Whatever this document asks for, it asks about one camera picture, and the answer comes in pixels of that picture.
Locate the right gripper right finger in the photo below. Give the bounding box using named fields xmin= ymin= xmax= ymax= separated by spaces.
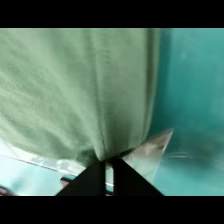
xmin=111 ymin=157 xmax=164 ymax=197

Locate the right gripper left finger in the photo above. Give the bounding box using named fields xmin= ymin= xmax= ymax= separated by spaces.
xmin=55 ymin=160 xmax=107 ymax=197

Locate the green shirt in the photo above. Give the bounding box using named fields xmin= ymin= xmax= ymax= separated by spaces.
xmin=0 ymin=28 xmax=161 ymax=168

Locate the silver frame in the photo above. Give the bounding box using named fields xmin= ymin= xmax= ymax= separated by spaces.
xmin=0 ymin=128 xmax=175 ymax=197

